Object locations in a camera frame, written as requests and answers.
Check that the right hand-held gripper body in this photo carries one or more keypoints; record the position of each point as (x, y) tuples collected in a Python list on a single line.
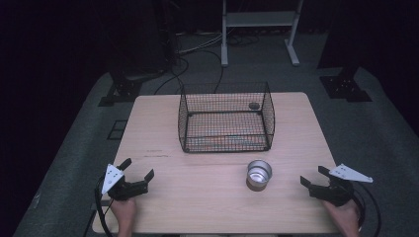
[(336, 194)]

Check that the silver metal cup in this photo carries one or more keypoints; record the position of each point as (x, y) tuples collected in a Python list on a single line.
[(258, 177)]

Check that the black rectangular floor frame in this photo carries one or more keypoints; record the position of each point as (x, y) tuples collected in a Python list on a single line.
[(112, 130)]

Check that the black stand base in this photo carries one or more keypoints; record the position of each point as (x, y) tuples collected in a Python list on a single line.
[(344, 87), (123, 90)]

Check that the person's left hand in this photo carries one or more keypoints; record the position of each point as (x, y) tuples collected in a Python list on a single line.
[(124, 212)]

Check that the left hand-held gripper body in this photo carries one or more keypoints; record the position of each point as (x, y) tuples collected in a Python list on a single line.
[(126, 190)]

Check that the white metal stand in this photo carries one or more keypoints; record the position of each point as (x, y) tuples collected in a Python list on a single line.
[(260, 19)]

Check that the small dark round disc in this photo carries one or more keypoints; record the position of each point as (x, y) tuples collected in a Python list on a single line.
[(254, 106)]

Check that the person's right hand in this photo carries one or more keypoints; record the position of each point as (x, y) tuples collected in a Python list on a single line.
[(346, 219)]

